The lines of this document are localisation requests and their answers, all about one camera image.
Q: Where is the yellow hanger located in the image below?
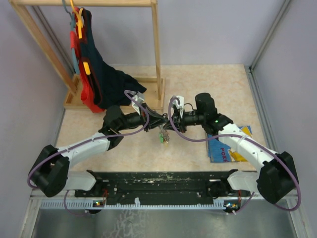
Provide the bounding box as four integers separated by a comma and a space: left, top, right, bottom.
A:
70, 0, 84, 65

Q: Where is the green key tag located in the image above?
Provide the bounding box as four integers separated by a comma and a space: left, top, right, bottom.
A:
159, 134, 164, 143

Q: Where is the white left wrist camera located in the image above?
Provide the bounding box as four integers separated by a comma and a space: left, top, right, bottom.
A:
131, 92, 145, 115

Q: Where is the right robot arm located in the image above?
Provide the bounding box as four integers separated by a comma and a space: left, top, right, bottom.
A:
168, 93, 302, 204

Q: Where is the red garment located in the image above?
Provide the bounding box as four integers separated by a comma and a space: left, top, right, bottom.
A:
75, 9, 105, 113

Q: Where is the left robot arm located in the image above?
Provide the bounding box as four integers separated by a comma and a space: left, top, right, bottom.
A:
28, 103, 167, 197

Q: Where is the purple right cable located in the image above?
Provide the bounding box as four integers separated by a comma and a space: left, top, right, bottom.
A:
168, 97, 302, 215

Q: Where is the teal hanger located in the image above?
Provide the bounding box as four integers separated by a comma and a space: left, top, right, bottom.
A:
62, 0, 80, 75

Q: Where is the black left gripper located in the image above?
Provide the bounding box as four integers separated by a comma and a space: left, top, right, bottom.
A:
117, 103, 169, 132

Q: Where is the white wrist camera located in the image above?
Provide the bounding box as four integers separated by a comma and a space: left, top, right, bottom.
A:
172, 95, 184, 119
131, 92, 145, 115

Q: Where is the blue yellow booklet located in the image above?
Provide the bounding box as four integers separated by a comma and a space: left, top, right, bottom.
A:
206, 139, 247, 163

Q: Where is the aluminium corner rail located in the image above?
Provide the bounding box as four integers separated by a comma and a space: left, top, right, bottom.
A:
248, 0, 293, 72

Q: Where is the dark navy garment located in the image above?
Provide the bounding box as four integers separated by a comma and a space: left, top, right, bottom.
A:
80, 9, 147, 110

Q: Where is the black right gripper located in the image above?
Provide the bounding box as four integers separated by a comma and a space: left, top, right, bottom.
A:
164, 108, 206, 134

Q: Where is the wooden clothes rack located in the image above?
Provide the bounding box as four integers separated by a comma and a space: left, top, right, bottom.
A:
10, 0, 164, 113

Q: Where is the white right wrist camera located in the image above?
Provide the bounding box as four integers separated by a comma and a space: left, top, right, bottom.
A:
172, 95, 184, 119

